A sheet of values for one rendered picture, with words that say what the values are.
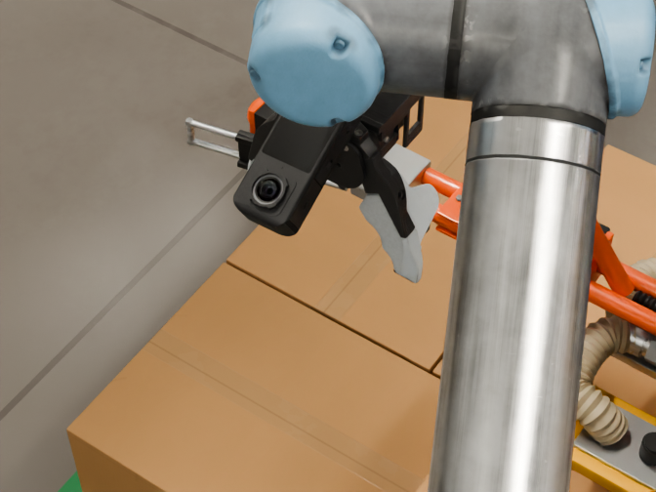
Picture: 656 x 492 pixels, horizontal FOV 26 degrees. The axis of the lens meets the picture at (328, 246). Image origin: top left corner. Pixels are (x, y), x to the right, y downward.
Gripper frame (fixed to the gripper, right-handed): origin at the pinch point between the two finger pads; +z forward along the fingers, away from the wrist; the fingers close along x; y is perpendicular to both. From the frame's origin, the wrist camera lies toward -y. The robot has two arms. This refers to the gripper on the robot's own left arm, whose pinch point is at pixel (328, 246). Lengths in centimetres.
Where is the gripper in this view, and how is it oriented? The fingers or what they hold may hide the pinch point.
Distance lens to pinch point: 108.8
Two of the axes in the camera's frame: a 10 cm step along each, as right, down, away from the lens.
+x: -8.2, -4.3, 3.7
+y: 5.7, -6.3, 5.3
